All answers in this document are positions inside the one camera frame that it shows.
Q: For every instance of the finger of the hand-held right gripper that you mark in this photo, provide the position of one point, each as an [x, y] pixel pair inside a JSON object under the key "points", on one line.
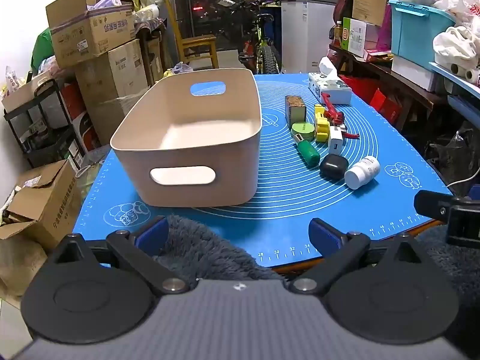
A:
{"points": [[435, 204]]}

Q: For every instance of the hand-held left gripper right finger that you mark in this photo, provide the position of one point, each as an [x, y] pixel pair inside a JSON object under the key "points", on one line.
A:
{"points": [[323, 234]]}

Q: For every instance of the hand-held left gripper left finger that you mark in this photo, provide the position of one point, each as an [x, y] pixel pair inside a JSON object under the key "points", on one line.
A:
{"points": [[153, 232]]}

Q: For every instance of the white usb charger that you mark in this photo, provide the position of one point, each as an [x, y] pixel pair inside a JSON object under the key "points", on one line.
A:
{"points": [[335, 140]]}

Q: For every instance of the beige plastic storage bin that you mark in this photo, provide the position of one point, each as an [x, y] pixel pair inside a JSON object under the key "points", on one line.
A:
{"points": [[232, 172]]}

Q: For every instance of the blue silicone baking mat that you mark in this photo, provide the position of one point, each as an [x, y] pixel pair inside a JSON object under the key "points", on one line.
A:
{"points": [[285, 195]]}

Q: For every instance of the grey fluffy cloth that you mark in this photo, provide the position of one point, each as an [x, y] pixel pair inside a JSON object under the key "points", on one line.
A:
{"points": [[210, 247]]}

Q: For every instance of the black earbuds case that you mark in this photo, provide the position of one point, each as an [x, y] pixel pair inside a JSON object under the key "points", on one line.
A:
{"points": [[333, 167]]}

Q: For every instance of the white pill bottle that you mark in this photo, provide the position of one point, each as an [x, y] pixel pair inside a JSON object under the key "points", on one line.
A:
{"points": [[360, 174]]}

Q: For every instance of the torn open cardboard box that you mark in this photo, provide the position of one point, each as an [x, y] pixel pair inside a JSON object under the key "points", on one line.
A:
{"points": [[52, 202]]}

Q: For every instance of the green round tin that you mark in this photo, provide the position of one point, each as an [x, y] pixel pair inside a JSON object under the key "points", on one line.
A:
{"points": [[303, 130]]}

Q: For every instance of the yellow plastic printed part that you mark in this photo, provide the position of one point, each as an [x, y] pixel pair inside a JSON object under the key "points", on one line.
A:
{"points": [[321, 125]]}

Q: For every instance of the red gift bags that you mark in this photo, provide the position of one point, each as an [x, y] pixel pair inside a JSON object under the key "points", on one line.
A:
{"points": [[382, 99]]}

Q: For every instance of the red hand tool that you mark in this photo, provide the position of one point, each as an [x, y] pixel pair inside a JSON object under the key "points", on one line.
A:
{"points": [[333, 114]]}

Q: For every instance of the dark wooden side table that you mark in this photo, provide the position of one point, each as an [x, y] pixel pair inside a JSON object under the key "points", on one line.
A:
{"points": [[408, 86]]}

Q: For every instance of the brown and green block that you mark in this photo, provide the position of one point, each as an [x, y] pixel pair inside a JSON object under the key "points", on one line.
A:
{"points": [[295, 110]]}

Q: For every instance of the white cardboard box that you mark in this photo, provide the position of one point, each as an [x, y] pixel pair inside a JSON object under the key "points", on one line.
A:
{"points": [[410, 71]]}

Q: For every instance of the toilet paper rolls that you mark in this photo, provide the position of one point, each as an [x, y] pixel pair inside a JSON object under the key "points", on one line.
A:
{"points": [[467, 71]]}

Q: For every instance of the patterned tissue box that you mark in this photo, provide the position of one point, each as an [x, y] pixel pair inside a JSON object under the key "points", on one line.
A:
{"points": [[335, 90]]}

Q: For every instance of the white crumpled cloth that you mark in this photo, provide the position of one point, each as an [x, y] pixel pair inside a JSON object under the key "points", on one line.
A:
{"points": [[453, 43]]}

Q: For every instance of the clear plastic bag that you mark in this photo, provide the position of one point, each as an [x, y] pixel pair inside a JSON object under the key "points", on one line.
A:
{"points": [[180, 69]]}

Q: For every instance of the large plain cardboard box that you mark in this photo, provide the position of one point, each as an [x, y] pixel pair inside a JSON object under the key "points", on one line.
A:
{"points": [[116, 71]]}

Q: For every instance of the black metal shelf rack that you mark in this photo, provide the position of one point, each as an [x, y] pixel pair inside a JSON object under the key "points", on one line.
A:
{"points": [[26, 120]]}

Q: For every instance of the blue plastic storage box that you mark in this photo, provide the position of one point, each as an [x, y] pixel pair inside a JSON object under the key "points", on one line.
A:
{"points": [[416, 33]]}

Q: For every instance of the bicycle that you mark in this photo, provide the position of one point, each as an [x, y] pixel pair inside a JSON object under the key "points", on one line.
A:
{"points": [[268, 58]]}

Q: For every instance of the green and white carton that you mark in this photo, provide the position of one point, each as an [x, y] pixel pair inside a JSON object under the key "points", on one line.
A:
{"points": [[356, 35]]}

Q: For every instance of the wooden chair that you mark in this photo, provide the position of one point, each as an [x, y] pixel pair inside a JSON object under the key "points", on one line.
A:
{"points": [[198, 45]]}

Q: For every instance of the cooking oil bottle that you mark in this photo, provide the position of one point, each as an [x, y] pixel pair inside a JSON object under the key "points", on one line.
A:
{"points": [[338, 32]]}

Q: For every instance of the white chest freezer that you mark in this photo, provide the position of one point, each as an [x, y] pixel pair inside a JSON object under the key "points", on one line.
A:
{"points": [[307, 33]]}

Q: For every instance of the open printed cardboard box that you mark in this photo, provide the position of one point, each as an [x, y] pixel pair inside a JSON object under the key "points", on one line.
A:
{"points": [[93, 32]]}

